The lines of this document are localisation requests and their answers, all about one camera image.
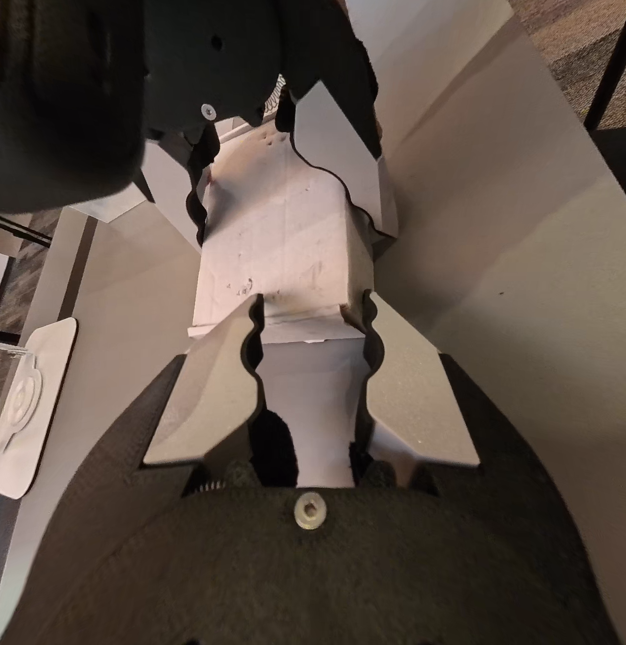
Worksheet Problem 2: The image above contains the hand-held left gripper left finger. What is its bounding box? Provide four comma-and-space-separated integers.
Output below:
142, 294, 267, 482

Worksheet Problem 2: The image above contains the round white mount disc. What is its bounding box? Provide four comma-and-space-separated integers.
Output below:
0, 367, 44, 440

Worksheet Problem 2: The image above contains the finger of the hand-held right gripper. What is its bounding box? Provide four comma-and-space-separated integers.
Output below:
275, 80, 399, 239
141, 123, 221, 248

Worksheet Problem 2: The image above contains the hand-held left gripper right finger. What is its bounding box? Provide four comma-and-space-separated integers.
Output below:
349, 290, 481, 488

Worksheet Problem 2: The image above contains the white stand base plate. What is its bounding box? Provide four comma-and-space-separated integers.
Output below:
0, 317, 79, 500

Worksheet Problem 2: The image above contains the black pole stand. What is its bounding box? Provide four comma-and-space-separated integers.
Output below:
583, 0, 626, 133

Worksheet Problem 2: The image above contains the white cardboard box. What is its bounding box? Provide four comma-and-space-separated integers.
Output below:
187, 118, 394, 344

